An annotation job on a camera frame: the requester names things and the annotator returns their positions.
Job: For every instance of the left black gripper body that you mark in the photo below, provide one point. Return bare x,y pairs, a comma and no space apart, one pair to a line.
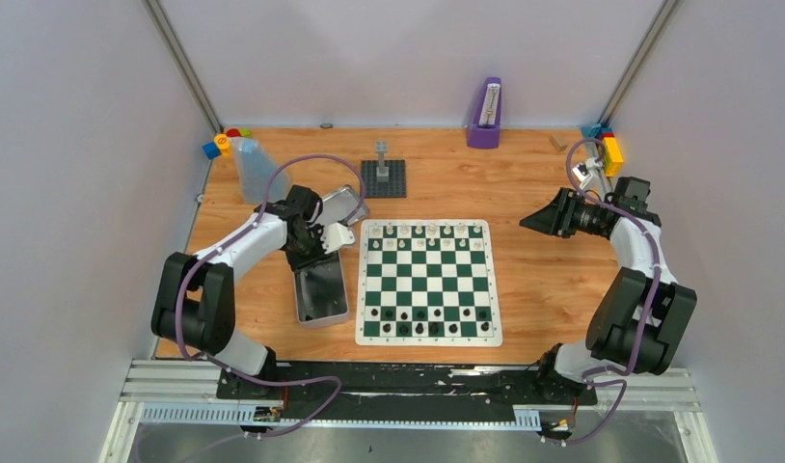
305,249

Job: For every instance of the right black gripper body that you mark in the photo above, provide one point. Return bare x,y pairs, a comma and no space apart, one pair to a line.
587,217

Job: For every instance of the metal tin with black pieces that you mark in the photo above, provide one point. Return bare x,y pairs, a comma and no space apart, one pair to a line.
320,294

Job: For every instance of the green white chess mat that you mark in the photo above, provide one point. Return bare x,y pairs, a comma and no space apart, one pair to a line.
412,264

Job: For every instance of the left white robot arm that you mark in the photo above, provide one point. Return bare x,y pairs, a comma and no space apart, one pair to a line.
195,302

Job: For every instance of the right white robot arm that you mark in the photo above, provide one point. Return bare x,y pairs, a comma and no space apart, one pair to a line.
643,316

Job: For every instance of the metal tin lid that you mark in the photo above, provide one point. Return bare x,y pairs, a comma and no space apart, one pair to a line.
342,205

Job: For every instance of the yellow toy block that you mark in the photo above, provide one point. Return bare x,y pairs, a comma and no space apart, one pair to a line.
613,157

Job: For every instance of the small wooden block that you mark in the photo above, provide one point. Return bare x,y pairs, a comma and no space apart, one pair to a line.
558,143

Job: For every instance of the translucent blue plastic container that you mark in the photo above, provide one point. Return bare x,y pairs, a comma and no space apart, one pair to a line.
254,167

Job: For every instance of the dark grey lego baseplate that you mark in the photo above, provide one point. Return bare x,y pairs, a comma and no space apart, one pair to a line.
393,185

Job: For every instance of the purple metronome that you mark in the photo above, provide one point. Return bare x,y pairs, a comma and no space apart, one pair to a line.
483,128

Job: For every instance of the grey lego tower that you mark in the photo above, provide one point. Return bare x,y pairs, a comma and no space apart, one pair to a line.
382,169

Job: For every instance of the colourful toy blocks left corner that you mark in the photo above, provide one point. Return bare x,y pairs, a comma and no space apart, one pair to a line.
226,144

